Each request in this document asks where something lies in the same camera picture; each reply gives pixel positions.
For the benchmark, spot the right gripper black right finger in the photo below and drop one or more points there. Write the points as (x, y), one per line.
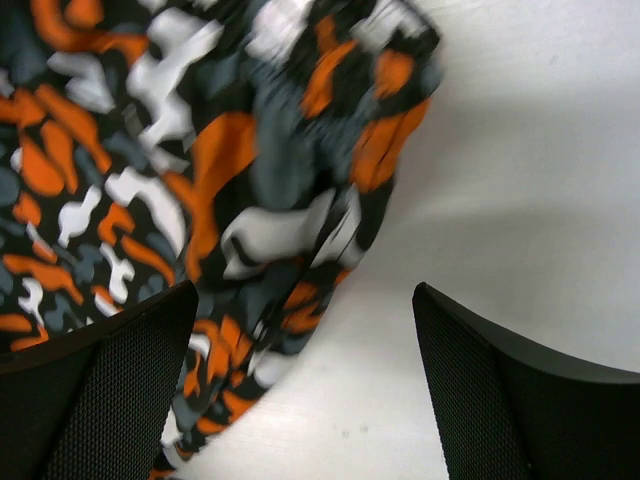
(507, 407)

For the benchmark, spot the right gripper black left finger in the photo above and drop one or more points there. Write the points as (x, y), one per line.
(92, 404)

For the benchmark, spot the camouflage orange black shorts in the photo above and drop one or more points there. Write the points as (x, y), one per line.
(246, 147)

